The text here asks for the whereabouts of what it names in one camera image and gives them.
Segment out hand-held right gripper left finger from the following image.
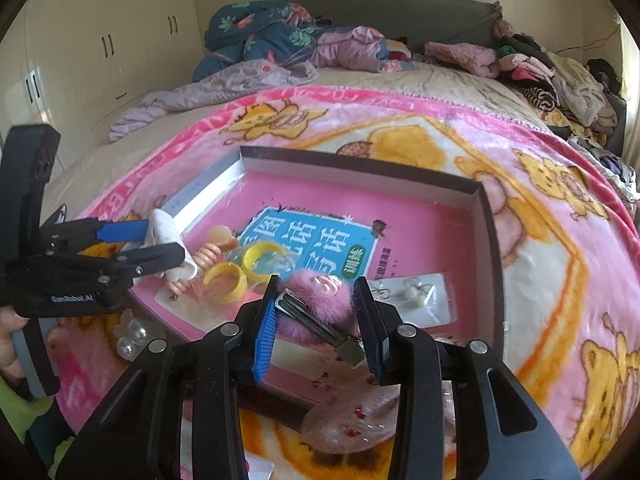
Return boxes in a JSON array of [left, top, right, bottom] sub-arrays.
[[70, 274, 281, 480]]

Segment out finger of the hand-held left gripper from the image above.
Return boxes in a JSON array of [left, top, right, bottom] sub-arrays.
[[99, 241, 185, 282], [37, 217, 151, 257]]

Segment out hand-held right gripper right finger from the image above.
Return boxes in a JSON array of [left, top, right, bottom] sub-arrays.
[[352, 276, 571, 480]]

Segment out white claw hair clip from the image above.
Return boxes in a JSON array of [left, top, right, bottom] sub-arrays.
[[147, 208, 198, 282]]

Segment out beige spiral hair tie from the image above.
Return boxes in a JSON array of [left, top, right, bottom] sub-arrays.
[[167, 227, 241, 303]]

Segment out yellow spiral hair tie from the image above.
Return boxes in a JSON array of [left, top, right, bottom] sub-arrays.
[[202, 242, 291, 307]]

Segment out pink fluffy hair clip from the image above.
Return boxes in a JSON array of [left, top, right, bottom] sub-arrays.
[[272, 269, 367, 368]]

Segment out pearl earrings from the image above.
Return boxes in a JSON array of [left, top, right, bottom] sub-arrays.
[[367, 270, 453, 326]]

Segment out shallow grey cardboard box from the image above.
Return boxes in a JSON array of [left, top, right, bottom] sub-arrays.
[[127, 146, 506, 411]]

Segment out person's left hand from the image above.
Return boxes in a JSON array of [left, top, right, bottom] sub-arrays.
[[0, 306, 28, 382]]

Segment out pearl flower hair clip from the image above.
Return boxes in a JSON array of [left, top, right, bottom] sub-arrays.
[[112, 310, 151, 361]]

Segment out pink polka dot hair bow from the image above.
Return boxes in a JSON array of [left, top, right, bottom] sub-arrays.
[[300, 365, 456, 456]]

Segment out lavender crumpled sheet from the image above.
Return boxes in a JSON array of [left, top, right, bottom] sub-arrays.
[[109, 59, 321, 142]]

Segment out cream wardrobe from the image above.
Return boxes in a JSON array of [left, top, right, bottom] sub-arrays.
[[0, 0, 206, 181]]

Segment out pink cartoon printed blanket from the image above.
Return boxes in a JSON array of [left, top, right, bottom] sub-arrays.
[[50, 85, 640, 480]]

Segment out dark floral quilt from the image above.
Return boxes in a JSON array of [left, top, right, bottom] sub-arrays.
[[192, 1, 331, 83]]

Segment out beige bed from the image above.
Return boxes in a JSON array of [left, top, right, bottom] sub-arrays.
[[45, 55, 566, 211]]

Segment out colourful patterned cloth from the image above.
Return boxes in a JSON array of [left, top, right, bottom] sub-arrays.
[[377, 50, 426, 75]]

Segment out lavender jacket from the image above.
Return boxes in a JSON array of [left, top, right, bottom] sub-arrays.
[[312, 25, 391, 73]]

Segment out heap of dark clothes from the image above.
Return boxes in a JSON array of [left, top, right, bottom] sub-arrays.
[[565, 135, 640, 201]]

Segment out folded pink sweater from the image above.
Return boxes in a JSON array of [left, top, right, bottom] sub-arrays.
[[424, 41, 501, 78]]

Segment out pile of mixed clothes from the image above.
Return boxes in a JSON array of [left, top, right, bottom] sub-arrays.
[[492, 20, 628, 136]]

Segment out grey bed headboard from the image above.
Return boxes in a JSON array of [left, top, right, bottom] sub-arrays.
[[280, 0, 503, 53]]

